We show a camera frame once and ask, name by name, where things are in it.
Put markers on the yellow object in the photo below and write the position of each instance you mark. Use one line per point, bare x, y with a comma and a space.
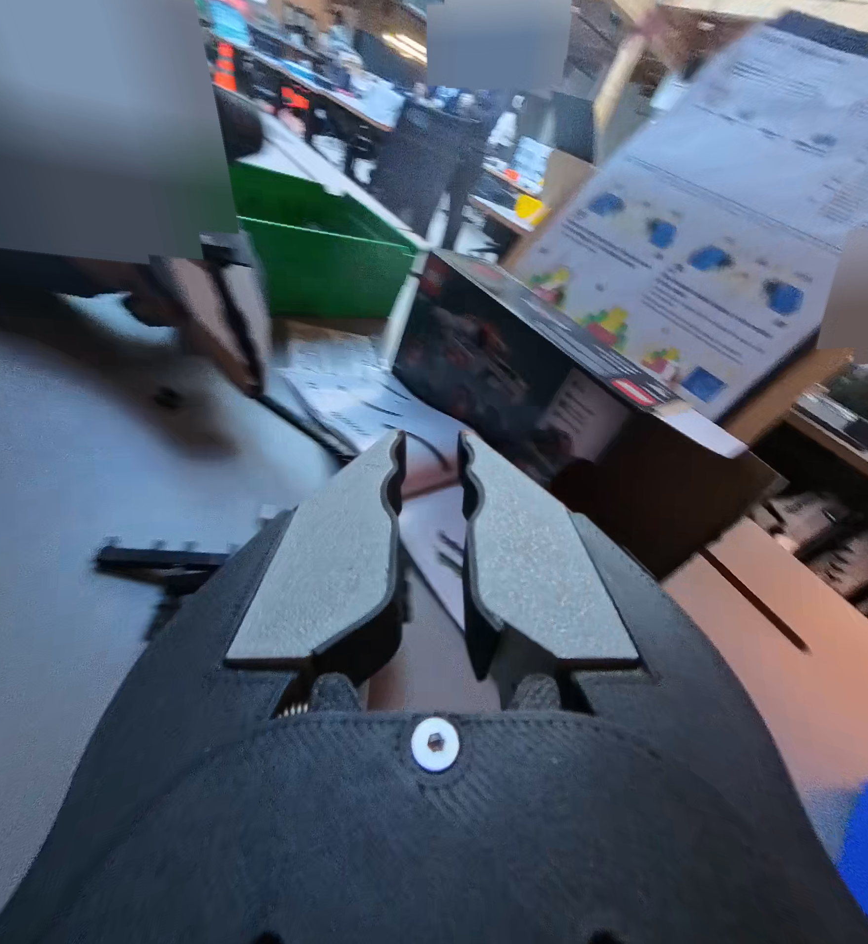
529, 209

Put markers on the wooden background table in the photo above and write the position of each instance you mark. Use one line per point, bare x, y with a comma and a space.
847, 435

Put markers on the open lego instruction booklet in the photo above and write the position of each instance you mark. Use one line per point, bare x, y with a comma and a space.
352, 398

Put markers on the green plastic bin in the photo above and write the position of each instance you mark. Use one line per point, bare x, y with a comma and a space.
316, 258

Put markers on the black moulded tray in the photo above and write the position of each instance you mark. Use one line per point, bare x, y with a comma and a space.
847, 553

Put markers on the orange traffic cone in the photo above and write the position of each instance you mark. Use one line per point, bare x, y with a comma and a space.
225, 66

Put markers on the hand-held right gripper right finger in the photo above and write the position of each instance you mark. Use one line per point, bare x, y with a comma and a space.
537, 575

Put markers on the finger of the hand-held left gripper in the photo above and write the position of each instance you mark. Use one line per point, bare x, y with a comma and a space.
216, 317

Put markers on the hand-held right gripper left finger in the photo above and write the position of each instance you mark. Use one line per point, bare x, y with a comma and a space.
330, 575

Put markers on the wooden post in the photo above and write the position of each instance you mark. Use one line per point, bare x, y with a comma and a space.
618, 74

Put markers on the printed instruction poster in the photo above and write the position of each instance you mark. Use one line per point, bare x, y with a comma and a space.
721, 221

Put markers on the black lego set box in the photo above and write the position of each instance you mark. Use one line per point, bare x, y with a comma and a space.
493, 369

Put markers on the black lego assembly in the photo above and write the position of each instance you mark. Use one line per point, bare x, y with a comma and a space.
175, 564

